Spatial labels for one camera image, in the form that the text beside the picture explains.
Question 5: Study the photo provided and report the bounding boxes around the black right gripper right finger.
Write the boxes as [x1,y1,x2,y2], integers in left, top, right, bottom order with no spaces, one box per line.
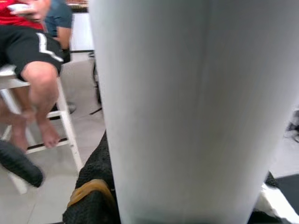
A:
[251,171,299,224]

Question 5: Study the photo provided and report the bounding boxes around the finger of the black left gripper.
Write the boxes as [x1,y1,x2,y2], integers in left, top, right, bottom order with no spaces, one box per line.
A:
[0,139,45,189]

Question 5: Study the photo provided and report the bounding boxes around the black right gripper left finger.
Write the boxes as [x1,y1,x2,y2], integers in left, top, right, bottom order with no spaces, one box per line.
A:
[62,130,122,224]

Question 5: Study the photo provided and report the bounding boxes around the white plastic table leg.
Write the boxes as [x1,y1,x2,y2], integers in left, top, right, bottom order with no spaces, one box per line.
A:
[88,0,299,224]

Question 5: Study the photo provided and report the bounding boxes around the yellow rubber band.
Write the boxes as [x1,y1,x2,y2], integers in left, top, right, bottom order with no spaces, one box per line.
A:
[67,178,117,209]

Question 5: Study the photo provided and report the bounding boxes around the white wooden stool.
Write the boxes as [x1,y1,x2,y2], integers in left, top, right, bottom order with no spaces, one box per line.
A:
[0,63,84,196]

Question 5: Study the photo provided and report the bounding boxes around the black metal stand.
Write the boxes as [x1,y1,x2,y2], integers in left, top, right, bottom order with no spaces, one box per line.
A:
[87,51,104,116]

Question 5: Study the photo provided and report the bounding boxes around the seated person black shorts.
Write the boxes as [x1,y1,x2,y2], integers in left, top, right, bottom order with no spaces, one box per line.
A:
[0,0,65,155]

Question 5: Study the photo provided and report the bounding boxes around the person in blue shirt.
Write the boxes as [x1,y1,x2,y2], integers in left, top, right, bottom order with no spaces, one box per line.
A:
[43,0,73,64]

